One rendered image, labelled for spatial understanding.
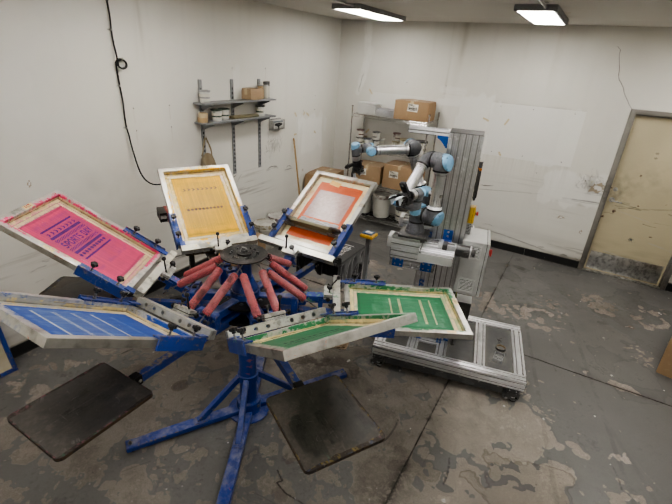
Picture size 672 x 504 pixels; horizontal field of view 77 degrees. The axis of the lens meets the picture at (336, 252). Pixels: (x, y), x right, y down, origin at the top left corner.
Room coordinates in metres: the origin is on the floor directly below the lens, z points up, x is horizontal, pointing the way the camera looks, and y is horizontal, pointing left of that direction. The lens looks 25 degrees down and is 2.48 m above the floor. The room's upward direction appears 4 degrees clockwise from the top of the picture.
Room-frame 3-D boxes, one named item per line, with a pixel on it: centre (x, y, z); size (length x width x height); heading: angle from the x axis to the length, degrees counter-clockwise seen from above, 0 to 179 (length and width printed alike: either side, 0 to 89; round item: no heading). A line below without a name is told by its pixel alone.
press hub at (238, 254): (2.42, 0.58, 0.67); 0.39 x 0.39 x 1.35
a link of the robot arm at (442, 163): (3.04, -0.71, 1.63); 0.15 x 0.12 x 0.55; 49
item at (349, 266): (3.31, -0.11, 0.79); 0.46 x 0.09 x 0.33; 151
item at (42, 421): (1.83, 0.90, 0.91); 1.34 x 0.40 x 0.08; 151
